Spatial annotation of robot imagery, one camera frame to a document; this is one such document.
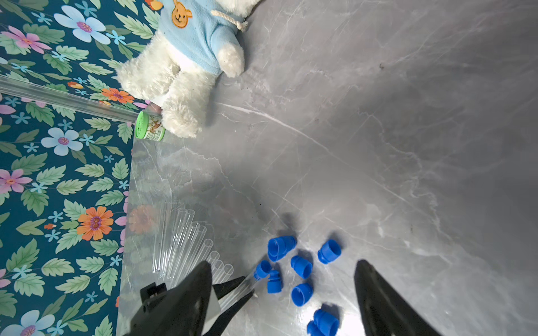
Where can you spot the blue stopper removed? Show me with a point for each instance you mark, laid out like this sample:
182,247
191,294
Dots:
329,252
327,323
313,330
301,266
274,284
279,247
301,294

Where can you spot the green lidded small jar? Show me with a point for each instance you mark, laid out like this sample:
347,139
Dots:
149,127

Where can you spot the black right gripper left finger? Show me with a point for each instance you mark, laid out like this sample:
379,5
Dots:
191,308

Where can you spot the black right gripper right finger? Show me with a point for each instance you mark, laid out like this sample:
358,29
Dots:
383,310

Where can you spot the white teddy bear blue hoodie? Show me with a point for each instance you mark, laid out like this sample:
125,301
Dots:
196,42

